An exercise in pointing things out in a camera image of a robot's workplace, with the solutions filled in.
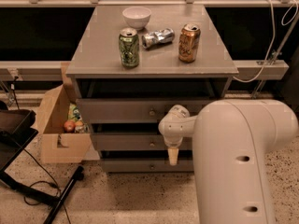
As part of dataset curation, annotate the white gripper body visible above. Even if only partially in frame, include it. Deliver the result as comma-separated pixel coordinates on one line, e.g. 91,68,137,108
164,137,183,147

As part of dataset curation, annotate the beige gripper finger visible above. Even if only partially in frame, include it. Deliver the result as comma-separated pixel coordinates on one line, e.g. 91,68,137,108
167,147,179,166

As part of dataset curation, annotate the grey drawer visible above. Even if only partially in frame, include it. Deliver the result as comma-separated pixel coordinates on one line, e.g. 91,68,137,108
100,159,193,173
90,132,195,152
77,98,214,124

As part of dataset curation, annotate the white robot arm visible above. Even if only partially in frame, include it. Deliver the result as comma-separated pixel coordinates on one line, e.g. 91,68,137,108
159,99,298,224

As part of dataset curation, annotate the grey bottom drawer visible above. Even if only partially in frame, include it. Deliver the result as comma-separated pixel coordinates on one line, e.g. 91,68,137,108
100,159,193,173

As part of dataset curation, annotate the grey top drawer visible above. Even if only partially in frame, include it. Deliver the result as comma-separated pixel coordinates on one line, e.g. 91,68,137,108
77,98,214,124

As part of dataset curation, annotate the grey drawer cabinet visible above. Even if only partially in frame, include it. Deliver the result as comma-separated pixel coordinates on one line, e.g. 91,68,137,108
66,5,237,160

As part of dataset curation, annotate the orange soda can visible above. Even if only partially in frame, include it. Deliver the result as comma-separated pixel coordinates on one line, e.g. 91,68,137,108
178,23,201,63

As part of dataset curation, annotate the green snack bag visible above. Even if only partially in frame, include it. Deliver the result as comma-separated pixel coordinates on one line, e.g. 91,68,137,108
68,103,81,121

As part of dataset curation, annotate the red apple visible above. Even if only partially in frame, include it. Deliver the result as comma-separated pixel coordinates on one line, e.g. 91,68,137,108
64,120,75,133

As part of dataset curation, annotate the crushed silver can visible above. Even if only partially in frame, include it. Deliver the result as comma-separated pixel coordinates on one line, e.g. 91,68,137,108
141,28,175,49

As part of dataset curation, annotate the green soda can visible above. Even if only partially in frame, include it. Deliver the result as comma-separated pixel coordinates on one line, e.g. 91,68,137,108
119,27,139,68

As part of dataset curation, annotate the cardboard box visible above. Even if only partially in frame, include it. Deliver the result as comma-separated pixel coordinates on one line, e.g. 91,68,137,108
36,62,92,163

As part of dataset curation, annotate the white ceramic bowl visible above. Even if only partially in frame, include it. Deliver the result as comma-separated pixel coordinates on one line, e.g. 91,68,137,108
122,7,151,30

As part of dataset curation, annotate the black stand with tray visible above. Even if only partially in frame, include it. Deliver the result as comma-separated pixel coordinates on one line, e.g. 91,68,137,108
0,101,84,224

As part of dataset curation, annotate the black floor cable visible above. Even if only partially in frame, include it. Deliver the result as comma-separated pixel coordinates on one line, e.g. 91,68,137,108
18,143,73,224

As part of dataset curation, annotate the white cable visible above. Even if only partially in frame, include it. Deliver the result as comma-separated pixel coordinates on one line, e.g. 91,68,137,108
233,0,299,84

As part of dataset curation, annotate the metal railing frame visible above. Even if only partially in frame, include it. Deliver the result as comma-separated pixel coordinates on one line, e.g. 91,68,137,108
1,0,298,90

